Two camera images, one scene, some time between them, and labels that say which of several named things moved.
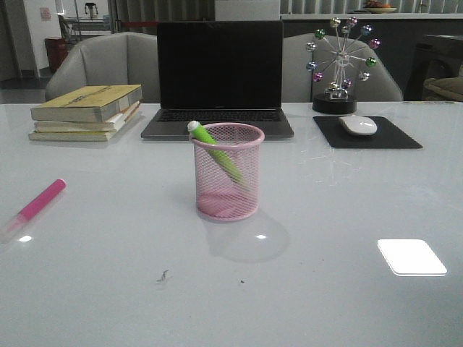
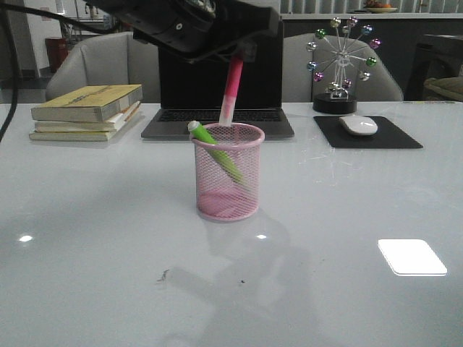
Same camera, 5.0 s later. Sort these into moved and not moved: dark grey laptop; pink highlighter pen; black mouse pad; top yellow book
Moved: pink highlighter pen
Not moved: black mouse pad; top yellow book; dark grey laptop
